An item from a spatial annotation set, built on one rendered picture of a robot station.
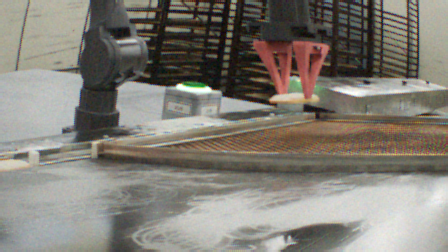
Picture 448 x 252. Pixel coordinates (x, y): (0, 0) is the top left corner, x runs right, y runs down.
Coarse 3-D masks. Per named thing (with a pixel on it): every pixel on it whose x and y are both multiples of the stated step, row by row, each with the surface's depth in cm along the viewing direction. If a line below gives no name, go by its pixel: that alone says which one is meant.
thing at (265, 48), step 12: (300, 36) 96; (312, 36) 94; (264, 48) 94; (276, 48) 96; (288, 48) 98; (264, 60) 95; (288, 60) 98; (276, 72) 95; (288, 72) 98; (276, 84) 95; (288, 84) 97
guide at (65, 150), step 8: (312, 112) 144; (320, 112) 148; (328, 112) 151; (248, 120) 124; (256, 120) 126; (192, 128) 111; (136, 136) 100; (144, 136) 102; (80, 144) 90; (88, 144) 91; (24, 152) 79; (40, 152) 82; (48, 152) 83; (56, 152) 85; (64, 152) 87; (72, 152) 88; (80, 152) 90; (0, 160) 74; (24, 160) 79
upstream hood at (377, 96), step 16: (320, 80) 150; (336, 80) 158; (352, 80) 167; (368, 80) 162; (384, 80) 192; (400, 80) 210; (416, 80) 234; (320, 96) 138; (336, 96) 136; (352, 96) 134; (368, 96) 140; (384, 96) 151; (400, 96) 164; (416, 96) 181; (432, 96) 206; (336, 112) 136; (352, 112) 134; (368, 112) 142; (384, 112) 153; (400, 112) 167; (416, 112) 185
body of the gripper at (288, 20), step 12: (276, 0) 92; (288, 0) 92; (300, 0) 92; (276, 12) 92; (288, 12) 92; (300, 12) 92; (252, 24) 94; (264, 24) 93; (276, 24) 92; (288, 24) 91; (300, 24) 90; (312, 24) 89
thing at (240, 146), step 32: (224, 128) 94; (256, 128) 101; (288, 128) 103; (320, 128) 101; (352, 128) 100; (384, 128) 97; (416, 128) 95; (128, 160) 72; (160, 160) 69; (192, 160) 67; (224, 160) 66; (256, 160) 64; (288, 160) 62; (320, 160) 61; (352, 160) 59; (384, 160) 57; (416, 160) 55
